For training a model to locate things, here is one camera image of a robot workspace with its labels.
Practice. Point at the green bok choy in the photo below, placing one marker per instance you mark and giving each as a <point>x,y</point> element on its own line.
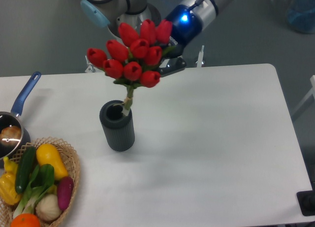
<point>40,182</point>

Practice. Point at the red tulip bouquet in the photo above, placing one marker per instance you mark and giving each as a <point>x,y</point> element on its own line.
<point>134,61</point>

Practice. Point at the white furniture frame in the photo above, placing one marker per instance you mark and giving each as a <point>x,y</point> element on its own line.
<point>305,102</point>

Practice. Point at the brown bun in pan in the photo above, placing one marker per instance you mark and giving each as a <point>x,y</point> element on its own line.
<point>10,136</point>

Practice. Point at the blue plastic bag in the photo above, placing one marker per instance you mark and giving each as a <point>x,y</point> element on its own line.
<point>300,16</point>

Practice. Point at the black device at table edge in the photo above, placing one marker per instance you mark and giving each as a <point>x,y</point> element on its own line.
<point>306,200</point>

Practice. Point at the dark grey ribbed vase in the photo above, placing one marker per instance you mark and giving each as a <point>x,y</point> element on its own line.
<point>118,128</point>

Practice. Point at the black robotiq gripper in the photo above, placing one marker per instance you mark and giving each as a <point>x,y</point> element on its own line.
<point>186,25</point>

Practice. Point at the yellow bell pepper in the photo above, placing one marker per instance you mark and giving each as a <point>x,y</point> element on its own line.
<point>7,183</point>

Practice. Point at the yellow squash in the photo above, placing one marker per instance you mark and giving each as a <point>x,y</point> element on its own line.
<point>48,154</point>

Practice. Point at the green cucumber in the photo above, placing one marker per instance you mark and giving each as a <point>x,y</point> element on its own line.
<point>24,169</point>

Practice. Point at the white garlic bulb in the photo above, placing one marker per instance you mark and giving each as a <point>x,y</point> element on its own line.
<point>47,209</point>

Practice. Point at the purple eggplant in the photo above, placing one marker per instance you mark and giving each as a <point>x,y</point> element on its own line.
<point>64,192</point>

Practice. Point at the orange fruit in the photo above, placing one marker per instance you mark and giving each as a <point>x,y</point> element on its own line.
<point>25,220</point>

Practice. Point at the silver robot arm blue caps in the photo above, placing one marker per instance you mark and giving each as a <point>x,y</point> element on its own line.
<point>111,13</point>

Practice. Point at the blue handled saucepan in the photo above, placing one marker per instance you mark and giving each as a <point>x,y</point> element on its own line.
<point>12,118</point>

